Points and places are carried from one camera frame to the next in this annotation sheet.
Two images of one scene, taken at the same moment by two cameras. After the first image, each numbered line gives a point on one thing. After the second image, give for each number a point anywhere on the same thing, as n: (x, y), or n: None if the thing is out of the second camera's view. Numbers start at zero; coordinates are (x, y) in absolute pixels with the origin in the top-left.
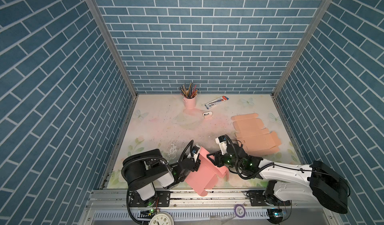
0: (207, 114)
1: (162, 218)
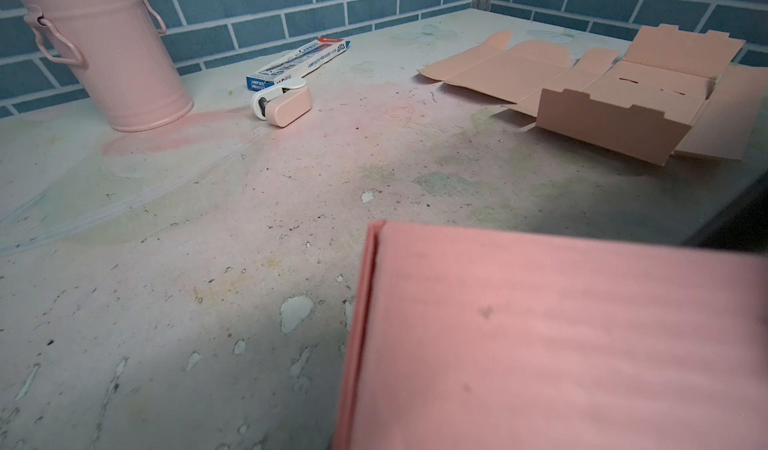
0: (283, 104)
1: None
